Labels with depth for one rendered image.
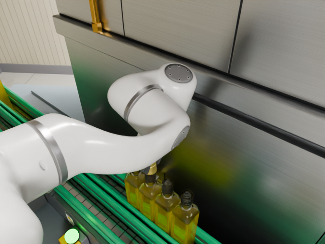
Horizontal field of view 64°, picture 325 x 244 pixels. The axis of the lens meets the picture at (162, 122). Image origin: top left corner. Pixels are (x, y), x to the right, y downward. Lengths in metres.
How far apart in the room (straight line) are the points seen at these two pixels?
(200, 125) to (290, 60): 0.26
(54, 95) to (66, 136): 1.49
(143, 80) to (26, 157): 0.20
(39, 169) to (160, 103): 0.18
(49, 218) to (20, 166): 0.87
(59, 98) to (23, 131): 1.44
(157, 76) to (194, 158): 0.37
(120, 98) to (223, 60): 0.26
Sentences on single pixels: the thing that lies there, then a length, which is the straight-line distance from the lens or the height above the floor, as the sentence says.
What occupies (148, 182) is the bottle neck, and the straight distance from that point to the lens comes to 0.71.
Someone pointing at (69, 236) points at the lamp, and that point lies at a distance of 0.97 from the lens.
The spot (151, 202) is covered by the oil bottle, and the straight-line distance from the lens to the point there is 0.74.
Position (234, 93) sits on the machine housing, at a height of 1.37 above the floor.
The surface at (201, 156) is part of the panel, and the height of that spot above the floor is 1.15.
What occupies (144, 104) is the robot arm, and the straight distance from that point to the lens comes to 0.38.
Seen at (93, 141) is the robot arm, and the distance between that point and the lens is 0.32.
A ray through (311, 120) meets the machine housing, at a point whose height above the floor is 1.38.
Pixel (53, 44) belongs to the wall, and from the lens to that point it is 3.50.
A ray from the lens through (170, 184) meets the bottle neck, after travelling 0.68.
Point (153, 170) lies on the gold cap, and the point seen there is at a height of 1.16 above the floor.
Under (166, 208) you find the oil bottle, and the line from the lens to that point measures 0.71.
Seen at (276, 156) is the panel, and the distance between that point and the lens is 0.60.
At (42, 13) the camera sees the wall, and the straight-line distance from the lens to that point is 3.39.
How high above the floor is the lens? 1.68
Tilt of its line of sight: 40 degrees down
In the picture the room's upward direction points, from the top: straight up
